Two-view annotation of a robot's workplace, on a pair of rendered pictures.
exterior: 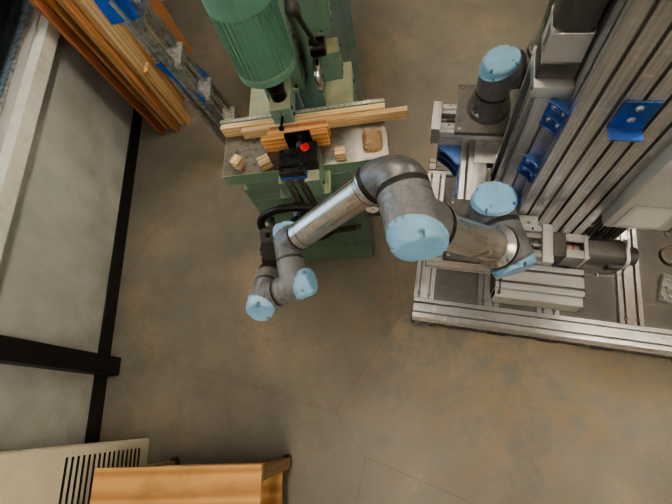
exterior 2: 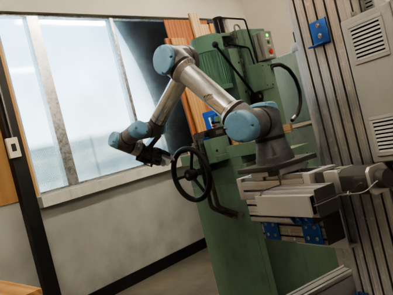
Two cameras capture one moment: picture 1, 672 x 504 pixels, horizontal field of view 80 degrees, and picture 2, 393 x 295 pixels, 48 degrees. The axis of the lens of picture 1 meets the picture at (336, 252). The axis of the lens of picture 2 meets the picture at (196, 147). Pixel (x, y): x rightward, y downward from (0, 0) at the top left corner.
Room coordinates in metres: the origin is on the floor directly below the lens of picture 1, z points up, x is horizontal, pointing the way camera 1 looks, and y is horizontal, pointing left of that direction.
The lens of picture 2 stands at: (-1.26, -1.00, 0.98)
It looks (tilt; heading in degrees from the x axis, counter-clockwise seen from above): 1 degrees down; 27
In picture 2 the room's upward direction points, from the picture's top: 14 degrees counter-clockwise
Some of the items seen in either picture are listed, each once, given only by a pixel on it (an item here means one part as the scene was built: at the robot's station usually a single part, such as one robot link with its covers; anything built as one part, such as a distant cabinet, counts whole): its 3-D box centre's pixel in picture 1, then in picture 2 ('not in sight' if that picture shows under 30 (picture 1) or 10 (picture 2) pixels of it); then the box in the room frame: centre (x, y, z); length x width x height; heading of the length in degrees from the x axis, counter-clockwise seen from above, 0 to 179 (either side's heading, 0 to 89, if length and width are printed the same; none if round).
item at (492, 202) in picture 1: (491, 208); (264, 119); (0.40, -0.46, 0.98); 0.13 x 0.12 x 0.14; 169
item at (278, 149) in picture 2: not in sight; (272, 148); (0.41, -0.46, 0.87); 0.15 x 0.15 x 0.10
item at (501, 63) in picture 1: (499, 72); not in sight; (0.82, -0.73, 0.98); 0.13 x 0.12 x 0.14; 72
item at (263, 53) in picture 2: not in sight; (264, 46); (1.27, -0.28, 1.40); 0.10 x 0.06 x 0.16; 160
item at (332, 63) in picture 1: (328, 60); not in sight; (1.14, -0.25, 1.02); 0.09 x 0.07 x 0.12; 70
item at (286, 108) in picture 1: (283, 102); (228, 121); (1.04, -0.04, 1.03); 0.14 x 0.07 x 0.09; 160
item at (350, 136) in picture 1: (305, 159); (224, 152); (0.91, -0.03, 0.87); 0.61 x 0.30 x 0.06; 70
